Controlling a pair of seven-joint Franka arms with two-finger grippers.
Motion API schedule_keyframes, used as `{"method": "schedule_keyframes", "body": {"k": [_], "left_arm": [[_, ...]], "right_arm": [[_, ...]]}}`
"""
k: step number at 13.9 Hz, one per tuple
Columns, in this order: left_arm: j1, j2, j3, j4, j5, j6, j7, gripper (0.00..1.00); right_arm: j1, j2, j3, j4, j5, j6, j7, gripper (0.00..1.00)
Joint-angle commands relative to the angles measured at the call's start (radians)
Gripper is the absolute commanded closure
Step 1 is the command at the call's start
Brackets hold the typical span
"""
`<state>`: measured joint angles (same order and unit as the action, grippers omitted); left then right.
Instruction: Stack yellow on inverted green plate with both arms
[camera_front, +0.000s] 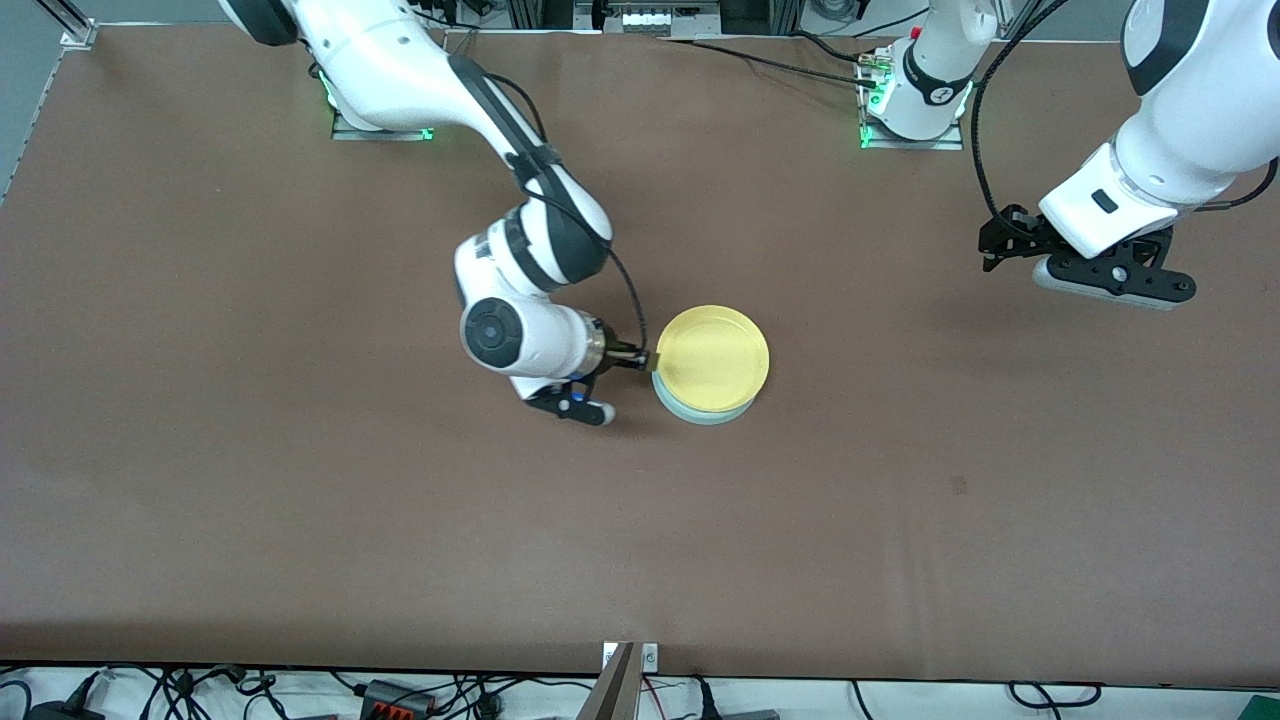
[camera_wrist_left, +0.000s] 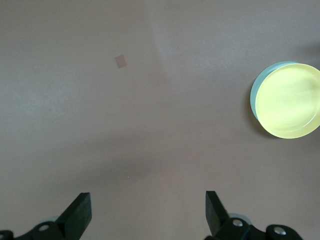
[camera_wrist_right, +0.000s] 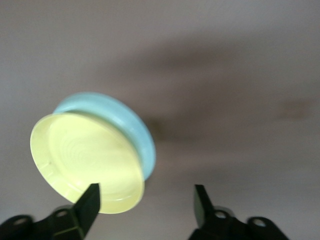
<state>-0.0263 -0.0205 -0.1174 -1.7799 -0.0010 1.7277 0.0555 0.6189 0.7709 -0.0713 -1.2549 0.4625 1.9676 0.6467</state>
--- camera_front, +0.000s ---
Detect yellow round plate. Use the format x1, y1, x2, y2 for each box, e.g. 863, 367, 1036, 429
655, 305, 771, 413

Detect light green round plate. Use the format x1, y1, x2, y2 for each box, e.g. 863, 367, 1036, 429
652, 372, 761, 427

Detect grey control device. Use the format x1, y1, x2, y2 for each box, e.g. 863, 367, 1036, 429
575, 0, 721, 39

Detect red and black connector box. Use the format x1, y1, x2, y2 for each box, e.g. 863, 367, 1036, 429
360, 680, 436, 719

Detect black cable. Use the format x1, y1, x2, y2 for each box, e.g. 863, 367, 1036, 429
972, 0, 1071, 246
480, 70, 651, 356
660, 38, 866, 86
1008, 680, 1103, 711
790, 30, 873, 65
1190, 155, 1280, 213

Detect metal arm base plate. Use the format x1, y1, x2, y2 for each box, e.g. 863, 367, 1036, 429
858, 90, 967, 152
330, 95, 436, 142

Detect grey camera stand pole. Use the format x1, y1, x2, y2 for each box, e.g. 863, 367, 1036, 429
577, 642, 639, 720

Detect aluminium corner bracket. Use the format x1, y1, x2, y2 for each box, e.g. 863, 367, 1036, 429
35, 0, 99, 49

